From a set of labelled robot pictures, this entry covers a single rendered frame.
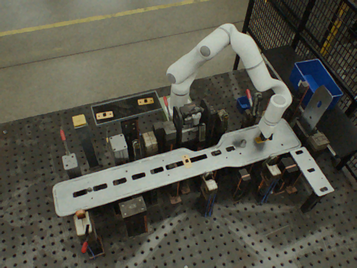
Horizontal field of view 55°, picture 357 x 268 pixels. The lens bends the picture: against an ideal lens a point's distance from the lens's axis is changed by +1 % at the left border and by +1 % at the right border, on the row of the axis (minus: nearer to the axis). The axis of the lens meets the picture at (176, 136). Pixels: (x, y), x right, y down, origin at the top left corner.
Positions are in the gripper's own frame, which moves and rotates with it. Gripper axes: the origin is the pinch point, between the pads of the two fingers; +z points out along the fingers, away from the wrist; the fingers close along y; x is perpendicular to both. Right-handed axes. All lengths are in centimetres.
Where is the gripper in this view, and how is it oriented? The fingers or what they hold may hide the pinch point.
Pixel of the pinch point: (263, 136)
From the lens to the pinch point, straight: 199.5
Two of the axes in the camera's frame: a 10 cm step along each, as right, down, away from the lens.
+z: -0.3, 5.7, 8.2
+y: 3.4, 7.8, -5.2
